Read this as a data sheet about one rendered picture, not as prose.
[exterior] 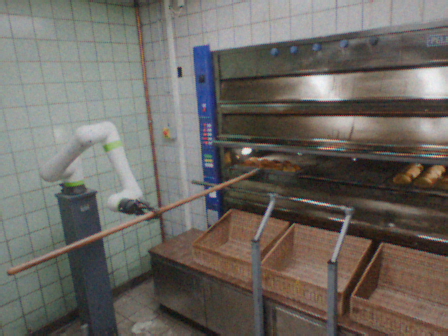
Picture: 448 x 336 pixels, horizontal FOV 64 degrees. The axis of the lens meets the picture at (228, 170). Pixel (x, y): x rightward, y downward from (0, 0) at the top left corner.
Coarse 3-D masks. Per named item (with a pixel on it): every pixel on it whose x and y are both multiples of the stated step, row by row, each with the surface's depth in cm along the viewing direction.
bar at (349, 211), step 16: (256, 192) 230; (272, 208) 222; (336, 208) 197; (352, 208) 191; (256, 240) 212; (256, 256) 212; (336, 256) 183; (256, 272) 215; (336, 272) 182; (256, 288) 218; (336, 288) 185; (256, 304) 221; (336, 304) 187; (256, 320) 224; (336, 320) 190
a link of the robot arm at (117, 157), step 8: (112, 152) 219; (120, 152) 221; (112, 160) 220; (120, 160) 221; (120, 168) 221; (128, 168) 224; (120, 176) 222; (128, 176) 222; (120, 184) 224; (128, 184) 222; (136, 184) 225; (128, 192) 221; (136, 192) 223
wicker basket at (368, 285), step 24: (384, 264) 219; (408, 264) 211; (432, 264) 203; (360, 288) 198; (384, 288) 218; (408, 288) 210; (432, 288) 202; (360, 312) 189; (384, 312) 180; (408, 312) 195; (432, 312) 194
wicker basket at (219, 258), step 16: (224, 224) 290; (240, 224) 289; (256, 224) 279; (272, 224) 269; (288, 224) 261; (208, 240) 278; (224, 240) 293; (240, 240) 288; (272, 240) 247; (208, 256) 257; (224, 256) 245; (240, 256) 270; (224, 272) 248; (240, 272) 238
